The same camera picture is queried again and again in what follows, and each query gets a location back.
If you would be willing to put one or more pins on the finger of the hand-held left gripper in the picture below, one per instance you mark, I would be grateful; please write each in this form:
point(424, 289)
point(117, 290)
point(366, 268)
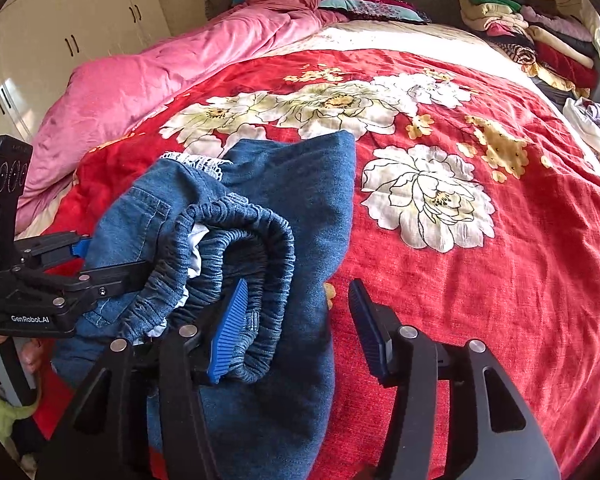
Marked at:
point(115, 282)
point(60, 250)

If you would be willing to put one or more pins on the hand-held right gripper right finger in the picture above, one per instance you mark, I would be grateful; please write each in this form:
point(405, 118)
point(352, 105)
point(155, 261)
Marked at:
point(370, 330)

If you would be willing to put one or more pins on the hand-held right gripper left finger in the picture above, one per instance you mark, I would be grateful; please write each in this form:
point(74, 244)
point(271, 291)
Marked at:
point(227, 335)

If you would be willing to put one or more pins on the blue denim pants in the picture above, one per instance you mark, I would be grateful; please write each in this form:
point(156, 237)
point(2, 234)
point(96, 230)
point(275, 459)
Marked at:
point(300, 200)

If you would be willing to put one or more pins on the red floral blanket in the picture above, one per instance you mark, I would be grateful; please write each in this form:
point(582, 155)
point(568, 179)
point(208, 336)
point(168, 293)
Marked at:
point(480, 310)

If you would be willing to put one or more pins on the pink quilt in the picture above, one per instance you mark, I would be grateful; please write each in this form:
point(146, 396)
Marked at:
point(130, 85)

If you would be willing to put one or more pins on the cream wardrobe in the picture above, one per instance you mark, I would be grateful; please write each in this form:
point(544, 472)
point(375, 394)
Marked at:
point(105, 10)

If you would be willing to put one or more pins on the white and purple cloth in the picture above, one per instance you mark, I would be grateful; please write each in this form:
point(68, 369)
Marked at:
point(595, 125)

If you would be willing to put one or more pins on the patterned pillow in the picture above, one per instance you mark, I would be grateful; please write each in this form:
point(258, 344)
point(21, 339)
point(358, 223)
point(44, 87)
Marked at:
point(375, 7)

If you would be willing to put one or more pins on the pile of folded clothes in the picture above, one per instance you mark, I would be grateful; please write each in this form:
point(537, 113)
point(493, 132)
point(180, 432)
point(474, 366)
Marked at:
point(540, 35)

